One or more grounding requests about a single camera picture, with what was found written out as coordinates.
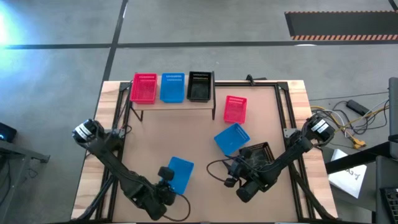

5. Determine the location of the black keyboard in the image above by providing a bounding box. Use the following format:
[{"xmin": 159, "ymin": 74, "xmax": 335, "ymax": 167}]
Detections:
[{"xmin": 379, "ymin": 185, "xmax": 398, "ymax": 224}]

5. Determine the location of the blue perforated plastic basket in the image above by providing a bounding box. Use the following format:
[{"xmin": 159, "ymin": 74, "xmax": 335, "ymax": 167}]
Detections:
[
  {"xmin": 167, "ymin": 156, "xmax": 195, "ymax": 195},
  {"xmin": 159, "ymin": 72, "xmax": 186, "ymax": 104},
  {"xmin": 213, "ymin": 123, "xmax": 251, "ymax": 156}
]

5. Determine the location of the yellow floor cable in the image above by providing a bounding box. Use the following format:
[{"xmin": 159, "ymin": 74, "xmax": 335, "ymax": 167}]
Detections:
[{"xmin": 310, "ymin": 105, "xmax": 390, "ymax": 138}]

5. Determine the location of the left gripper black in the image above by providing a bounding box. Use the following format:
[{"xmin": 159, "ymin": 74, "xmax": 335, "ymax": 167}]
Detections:
[{"xmin": 151, "ymin": 166, "xmax": 179, "ymax": 208}]

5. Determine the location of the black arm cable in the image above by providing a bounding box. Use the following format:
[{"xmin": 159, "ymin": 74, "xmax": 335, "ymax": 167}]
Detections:
[
  {"xmin": 206, "ymin": 158, "xmax": 237, "ymax": 184},
  {"xmin": 162, "ymin": 193, "xmax": 192, "ymax": 223}
]

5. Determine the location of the black table clamp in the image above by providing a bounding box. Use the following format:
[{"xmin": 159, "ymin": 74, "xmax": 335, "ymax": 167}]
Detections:
[{"xmin": 245, "ymin": 73, "xmax": 268, "ymax": 85}]

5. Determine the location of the black power adapter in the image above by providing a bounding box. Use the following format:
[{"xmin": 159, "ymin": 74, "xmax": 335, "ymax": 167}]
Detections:
[{"xmin": 346, "ymin": 99, "xmax": 371, "ymax": 117}]

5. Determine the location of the dark grey desk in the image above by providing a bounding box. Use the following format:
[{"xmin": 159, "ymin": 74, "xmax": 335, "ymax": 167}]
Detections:
[{"xmin": 374, "ymin": 154, "xmax": 398, "ymax": 224}]

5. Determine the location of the black hazard-striped floor mat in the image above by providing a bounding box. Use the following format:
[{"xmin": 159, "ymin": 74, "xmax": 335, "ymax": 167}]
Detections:
[{"xmin": 284, "ymin": 11, "xmax": 398, "ymax": 42}]

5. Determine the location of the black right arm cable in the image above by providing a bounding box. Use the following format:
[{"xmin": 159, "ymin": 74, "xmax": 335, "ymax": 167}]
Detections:
[{"xmin": 206, "ymin": 158, "xmax": 237, "ymax": 184}]

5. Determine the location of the yellow cable connector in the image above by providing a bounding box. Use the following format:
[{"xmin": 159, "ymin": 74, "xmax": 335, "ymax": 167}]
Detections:
[{"xmin": 352, "ymin": 138, "xmax": 368, "ymax": 150}]

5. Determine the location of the beige table mat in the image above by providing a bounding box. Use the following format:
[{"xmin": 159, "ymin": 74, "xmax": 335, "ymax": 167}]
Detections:
[{"xmin": 112, "ymin": 85, "xmax": 300, "ymax": 223}]

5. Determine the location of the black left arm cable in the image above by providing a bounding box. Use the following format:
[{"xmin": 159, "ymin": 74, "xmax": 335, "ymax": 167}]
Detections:
[{"xmin": 162, "ymin": 193, "xmax": 192, "ymax": 223}]

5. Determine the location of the thin black floor cable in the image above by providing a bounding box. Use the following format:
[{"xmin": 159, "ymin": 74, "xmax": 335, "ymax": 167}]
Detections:
[{"xmin": 309, "ymin": 91, "xmax": 390, "ymax": 102}]

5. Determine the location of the black desk beam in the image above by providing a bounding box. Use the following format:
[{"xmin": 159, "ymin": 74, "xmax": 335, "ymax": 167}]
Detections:
[{"xmin": 325, "ymin": 140, "xmax": 398, "ymax": 175}]

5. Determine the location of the wooden shelf with black legs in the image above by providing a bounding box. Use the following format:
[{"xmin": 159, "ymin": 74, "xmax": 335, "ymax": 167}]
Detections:
[{"xmin": 130, "ymin": 70, "xmax": 217, "ymax": 123}]

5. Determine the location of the black device with blue light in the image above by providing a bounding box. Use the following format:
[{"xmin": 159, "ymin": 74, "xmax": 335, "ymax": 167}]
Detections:
[{"xmin": 0, "ymin": 121, "xmax": 18, "ymax": 144}]

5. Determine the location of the black aluminium table frame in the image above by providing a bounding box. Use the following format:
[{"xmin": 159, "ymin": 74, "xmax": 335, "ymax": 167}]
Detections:
[{"xmin": 95, "ymin": 80, "xmax": 315, "ymax": 223}]

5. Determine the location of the grey upright panel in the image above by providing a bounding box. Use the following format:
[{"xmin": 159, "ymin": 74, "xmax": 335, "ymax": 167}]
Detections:
[{"xmin": 388, "ymin": 77, "xmax": 398, "ymax": 138}]

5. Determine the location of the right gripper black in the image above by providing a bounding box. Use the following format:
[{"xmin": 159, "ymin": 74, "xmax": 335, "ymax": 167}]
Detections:
[{"xmin": 224, "ymin": 146, "xmax": 261, "ymax": 189}]

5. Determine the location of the white paper box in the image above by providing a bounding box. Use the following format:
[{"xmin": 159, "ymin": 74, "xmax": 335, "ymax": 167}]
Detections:
[{"xmin": 327, "ymin": 148, "xmax": 368, "ymax": 199}]

